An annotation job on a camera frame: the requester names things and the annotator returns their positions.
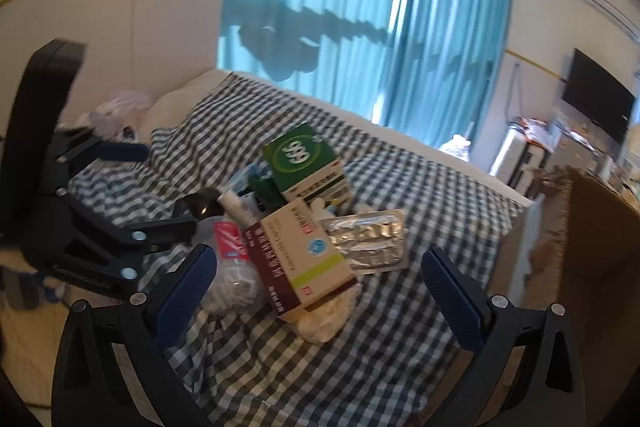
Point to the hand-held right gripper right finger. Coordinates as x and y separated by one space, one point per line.
452 302

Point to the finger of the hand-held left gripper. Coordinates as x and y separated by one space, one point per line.
160 229
122 152

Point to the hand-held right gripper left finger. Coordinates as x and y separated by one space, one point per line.
186 289

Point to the white toothpaste tube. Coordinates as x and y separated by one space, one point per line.
234 206

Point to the silver foil blister pack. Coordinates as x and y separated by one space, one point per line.
367 239

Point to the red and white medicine box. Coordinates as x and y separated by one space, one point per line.
300 259

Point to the white tissue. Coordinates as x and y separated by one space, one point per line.
327 319

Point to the brown cardboard box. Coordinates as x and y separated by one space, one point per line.
595 232

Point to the white printed plastic bag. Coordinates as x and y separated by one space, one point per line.
120 109

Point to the clear bag of cotton swabs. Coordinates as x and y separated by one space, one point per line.
230 252

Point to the checkered blanket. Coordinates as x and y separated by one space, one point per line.
390 337

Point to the white suitcase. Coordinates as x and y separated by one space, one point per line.
510 157

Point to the clear plastic bag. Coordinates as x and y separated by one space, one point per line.
457 146

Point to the green medicine box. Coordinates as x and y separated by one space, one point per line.
302 159

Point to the silver mini fridge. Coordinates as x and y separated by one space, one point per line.
570 152

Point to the black wall television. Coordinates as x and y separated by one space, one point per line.
597 97

